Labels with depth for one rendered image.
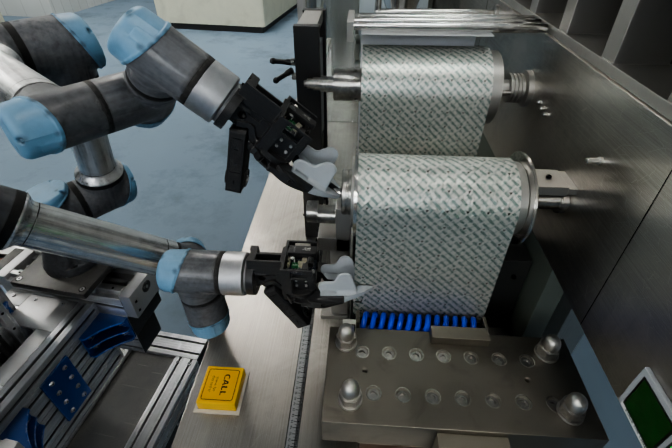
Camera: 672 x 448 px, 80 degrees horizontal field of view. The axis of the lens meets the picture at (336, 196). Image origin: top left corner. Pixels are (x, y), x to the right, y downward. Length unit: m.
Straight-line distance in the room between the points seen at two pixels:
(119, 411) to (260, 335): 0.93
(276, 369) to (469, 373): 0.36
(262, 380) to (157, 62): 0.58
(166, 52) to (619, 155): 0.57
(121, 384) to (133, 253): 1.03
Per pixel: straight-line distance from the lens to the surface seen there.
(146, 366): 1.80
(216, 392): 0.82
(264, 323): 0.91
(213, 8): 6.97
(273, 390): 0.83
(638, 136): 0.59
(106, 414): 1.75
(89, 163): 1.16
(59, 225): 0.78
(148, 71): 0.56
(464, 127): 0.81
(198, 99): 0.55
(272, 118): 0.56
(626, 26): 0.66
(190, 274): 0.71
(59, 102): 0.61
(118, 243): 0.81
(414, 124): 0.79
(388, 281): 0.70
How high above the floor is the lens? 1.63
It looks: 36 degrees down
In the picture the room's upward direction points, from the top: straight up
